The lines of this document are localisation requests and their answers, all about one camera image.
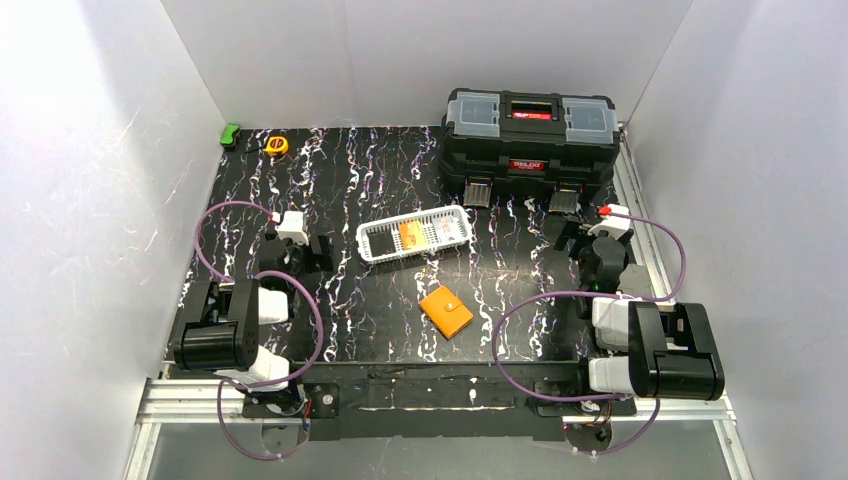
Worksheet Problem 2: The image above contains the orange credit card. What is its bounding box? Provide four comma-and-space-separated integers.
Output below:
398, 220, 429, 251

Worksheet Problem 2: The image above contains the white plastic basket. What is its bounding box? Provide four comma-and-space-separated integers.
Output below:
355, 205, 472, 264

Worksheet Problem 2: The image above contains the orange leather card holder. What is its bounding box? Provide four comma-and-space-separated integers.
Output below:
419, 286, 473, 340

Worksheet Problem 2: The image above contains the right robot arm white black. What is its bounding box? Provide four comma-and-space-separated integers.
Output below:
555, 218, 725, 401

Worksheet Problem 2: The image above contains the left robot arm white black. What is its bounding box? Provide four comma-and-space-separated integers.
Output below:
169, 230, 333, 384

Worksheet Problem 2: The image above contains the white patterned card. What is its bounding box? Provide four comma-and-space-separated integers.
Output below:
433, 217, 464, 243

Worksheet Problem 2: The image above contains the grey plastic case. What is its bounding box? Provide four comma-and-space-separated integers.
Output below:
618, 264, 654, 298

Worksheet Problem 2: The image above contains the yellow tape measure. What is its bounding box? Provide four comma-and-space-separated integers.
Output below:
264, 135, 289, 157

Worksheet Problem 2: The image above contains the green small object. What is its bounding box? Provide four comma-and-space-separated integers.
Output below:
219, 124, 241, 150

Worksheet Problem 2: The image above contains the black red toolbox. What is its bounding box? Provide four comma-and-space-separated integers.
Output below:
438, 88, 621, 213

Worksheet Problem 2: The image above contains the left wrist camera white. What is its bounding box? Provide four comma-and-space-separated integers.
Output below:
271, 210, 310, 245

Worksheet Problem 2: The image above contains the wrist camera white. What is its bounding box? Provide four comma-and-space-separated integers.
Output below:
588, 204, 632, 240
271, 210, 310, 245

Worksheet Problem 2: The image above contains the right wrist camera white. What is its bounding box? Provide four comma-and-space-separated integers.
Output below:
588, 204, 632, 240

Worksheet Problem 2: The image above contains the aluminium right rail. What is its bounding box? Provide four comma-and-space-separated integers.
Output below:
613, 122, 675, 297

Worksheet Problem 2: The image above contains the aluminium rail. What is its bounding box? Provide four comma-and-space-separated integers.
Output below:
613, 122, 675, 297
126, 379, 753, 479

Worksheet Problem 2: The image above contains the aluminium front rail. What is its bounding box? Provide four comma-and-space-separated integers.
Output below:
126, 379, 753, 479

